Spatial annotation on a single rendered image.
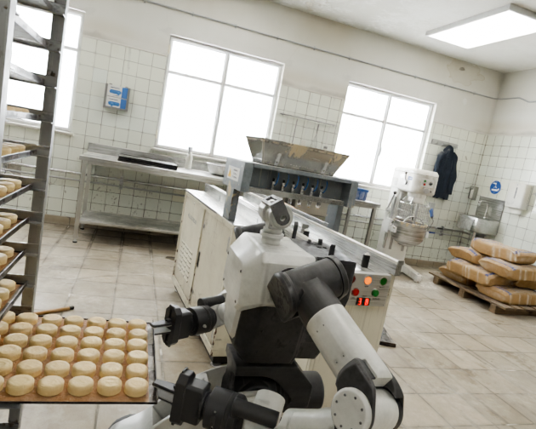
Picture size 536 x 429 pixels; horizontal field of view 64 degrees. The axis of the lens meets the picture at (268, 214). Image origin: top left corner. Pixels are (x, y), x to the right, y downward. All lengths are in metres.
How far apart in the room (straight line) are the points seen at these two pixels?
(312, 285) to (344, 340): 0.14
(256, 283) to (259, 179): 1.39
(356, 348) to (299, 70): 5.01
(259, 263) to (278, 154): 1.40
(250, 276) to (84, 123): 4.41
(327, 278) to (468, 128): 6.16
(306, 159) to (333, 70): 3.49
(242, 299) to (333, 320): 0.27
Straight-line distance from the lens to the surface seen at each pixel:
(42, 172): 1.30
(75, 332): 1.26
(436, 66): 6.65
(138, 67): 5.30
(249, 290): 1.03
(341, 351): 0.84
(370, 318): 1.95
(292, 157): 2.39
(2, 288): 1.28
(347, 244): 2.19
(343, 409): 0.81
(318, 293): 0.89
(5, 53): 0.85
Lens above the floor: 1.25
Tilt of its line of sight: 8 degrees down
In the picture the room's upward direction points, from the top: 11 degrees clockwise
